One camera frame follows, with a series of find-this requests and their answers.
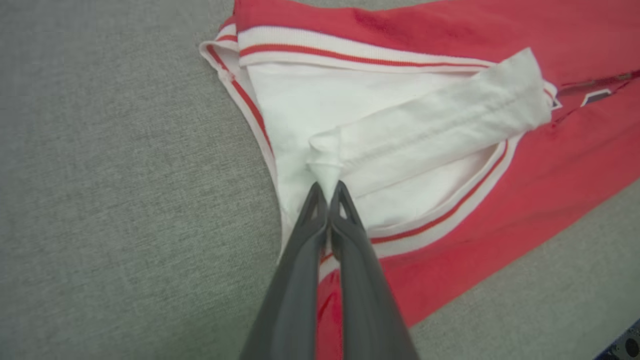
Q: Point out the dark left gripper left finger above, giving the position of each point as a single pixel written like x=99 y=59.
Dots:
x=295 y=300

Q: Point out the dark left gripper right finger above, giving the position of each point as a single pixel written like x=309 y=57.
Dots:
x=367 y=310

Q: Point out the red basketball jersey white sleeves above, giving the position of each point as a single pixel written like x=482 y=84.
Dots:
x=500 y=200

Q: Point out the grey fabric sofa seat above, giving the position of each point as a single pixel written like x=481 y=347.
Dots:
x=110 y=200

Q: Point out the dark blue black object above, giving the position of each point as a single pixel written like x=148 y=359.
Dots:
x=627 y=347

